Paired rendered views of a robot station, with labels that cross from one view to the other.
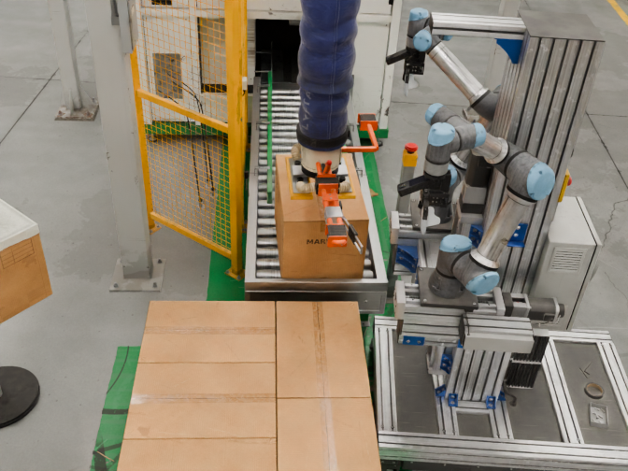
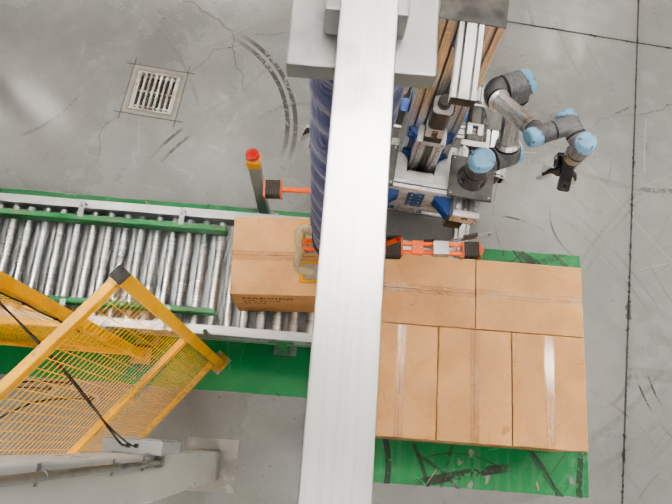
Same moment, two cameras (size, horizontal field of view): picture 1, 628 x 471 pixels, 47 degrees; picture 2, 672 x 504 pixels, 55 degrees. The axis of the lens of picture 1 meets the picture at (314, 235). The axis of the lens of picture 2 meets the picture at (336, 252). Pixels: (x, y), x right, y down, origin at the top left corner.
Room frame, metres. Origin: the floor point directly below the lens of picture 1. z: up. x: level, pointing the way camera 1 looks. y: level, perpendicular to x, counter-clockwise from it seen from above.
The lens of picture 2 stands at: (2.77, 0.85, 3.97)
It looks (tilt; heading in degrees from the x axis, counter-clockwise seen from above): 73 degrees down; 273
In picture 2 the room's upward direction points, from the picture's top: 7 degrees clockwise
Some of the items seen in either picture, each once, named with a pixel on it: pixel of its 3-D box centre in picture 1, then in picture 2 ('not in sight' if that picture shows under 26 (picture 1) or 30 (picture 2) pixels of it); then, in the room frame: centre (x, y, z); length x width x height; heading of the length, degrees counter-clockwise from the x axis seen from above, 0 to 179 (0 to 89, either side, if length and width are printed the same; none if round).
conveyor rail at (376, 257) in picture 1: (358, 172); (153, 214); (3.89, -0.25, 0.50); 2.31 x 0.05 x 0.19; 5
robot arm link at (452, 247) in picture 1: (455, 254); (481, 163); (2.20, -0.54, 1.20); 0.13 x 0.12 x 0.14; 29
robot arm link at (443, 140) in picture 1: (440, 142); (582, 146); (1.95, -0.37, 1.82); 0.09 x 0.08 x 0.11; 119
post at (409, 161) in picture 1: (399, 229); (260, 194); (3.31, -0.48, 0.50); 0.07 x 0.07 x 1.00; 5
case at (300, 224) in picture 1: (318, 217); (294, 266); (3.02, -0.01, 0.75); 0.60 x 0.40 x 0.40; 8
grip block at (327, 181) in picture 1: (327, 184); (392, 247); (2.56, -0.04, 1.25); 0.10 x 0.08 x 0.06; 98
